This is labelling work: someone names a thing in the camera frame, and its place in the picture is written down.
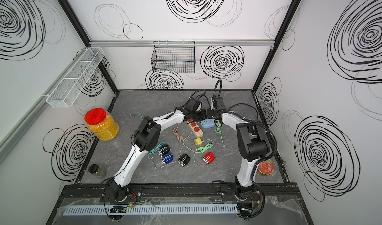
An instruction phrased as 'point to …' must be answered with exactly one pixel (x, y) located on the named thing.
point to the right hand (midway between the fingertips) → (211, 112)
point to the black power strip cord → (241, 103)
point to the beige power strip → (196, 129)
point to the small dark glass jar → (94, 169)
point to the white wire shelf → (64, 93)
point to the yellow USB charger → (198, 142)
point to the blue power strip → (208, 123)
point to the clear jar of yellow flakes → (102, 123)
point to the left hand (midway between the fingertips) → (209, 118)
